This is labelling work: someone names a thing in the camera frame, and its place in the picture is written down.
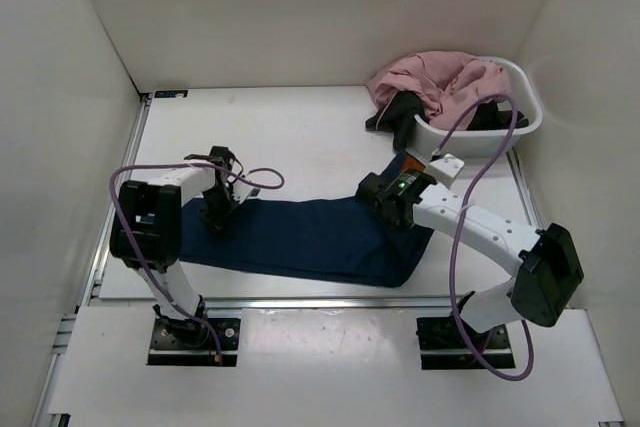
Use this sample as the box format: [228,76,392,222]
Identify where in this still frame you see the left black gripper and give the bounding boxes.
[198,187,245,238]

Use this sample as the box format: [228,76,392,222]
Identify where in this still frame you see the dark blue denim trousers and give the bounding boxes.
[179,197,433,288]

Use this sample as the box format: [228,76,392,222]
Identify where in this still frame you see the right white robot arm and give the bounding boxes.
[355,169,584,347]

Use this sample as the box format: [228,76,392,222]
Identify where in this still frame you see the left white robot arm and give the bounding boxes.
[109,146,240,353]

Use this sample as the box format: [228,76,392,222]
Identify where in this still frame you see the black garment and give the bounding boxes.
[365,91,529,152]

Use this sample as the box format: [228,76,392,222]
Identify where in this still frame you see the white plastic basket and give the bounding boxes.
[407,56,543,159]

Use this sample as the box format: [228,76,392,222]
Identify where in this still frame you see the small blue label sticker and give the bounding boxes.
[154,90,188,99]

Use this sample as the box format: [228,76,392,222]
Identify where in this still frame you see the pink garment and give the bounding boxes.
[366,51,512,130]

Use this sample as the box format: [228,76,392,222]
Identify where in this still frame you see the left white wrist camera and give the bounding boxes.
[232,181,261,204]

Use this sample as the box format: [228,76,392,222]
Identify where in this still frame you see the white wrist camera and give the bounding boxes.
[232,181,261,204]
[424,154,465,188]

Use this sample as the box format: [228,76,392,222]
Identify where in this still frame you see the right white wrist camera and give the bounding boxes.
[424,154,465,188]

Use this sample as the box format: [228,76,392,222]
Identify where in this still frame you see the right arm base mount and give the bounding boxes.
[416,316,516,370]

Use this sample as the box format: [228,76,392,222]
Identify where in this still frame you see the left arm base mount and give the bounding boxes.
[147,305,241,367]

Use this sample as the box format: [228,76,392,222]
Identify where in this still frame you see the aluminium rail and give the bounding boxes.
[84,296,471,310]

